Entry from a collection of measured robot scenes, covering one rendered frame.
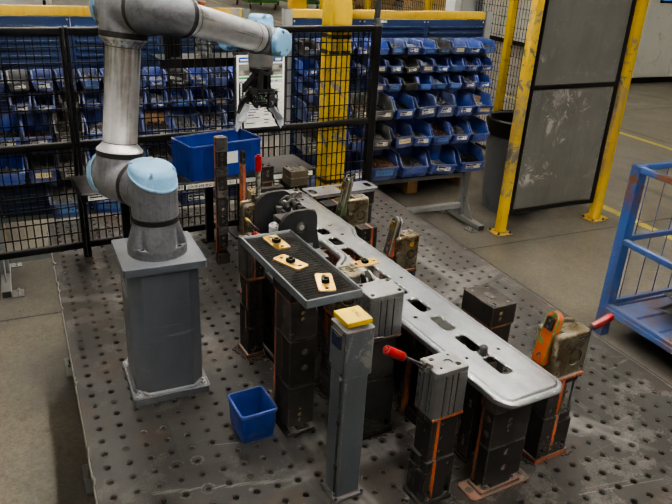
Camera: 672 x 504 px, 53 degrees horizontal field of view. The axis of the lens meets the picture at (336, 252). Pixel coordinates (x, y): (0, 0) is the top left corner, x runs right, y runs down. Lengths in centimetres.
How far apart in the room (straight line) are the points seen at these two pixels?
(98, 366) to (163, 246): 51
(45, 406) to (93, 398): 123
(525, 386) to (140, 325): 95
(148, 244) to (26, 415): 157
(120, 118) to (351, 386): 87
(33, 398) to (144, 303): 156
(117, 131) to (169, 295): 43
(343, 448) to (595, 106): 413
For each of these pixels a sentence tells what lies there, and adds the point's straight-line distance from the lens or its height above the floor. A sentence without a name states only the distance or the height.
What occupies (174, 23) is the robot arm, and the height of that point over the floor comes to 166.
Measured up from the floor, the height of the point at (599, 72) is 113.
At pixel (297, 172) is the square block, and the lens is 259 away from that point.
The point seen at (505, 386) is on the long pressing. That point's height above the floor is 100.
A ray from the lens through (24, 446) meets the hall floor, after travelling 301.
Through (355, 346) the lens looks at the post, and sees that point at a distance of 138.
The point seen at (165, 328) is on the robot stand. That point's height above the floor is 92.
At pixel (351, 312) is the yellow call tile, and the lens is 139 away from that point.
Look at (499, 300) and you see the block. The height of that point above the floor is 103.
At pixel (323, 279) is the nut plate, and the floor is 117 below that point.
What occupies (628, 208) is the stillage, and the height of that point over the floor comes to 73.
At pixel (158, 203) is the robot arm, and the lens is 171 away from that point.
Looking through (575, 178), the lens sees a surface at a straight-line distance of 541.
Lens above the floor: 183
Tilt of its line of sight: 24 degrees down
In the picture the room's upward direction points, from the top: 3 degrees clockwise
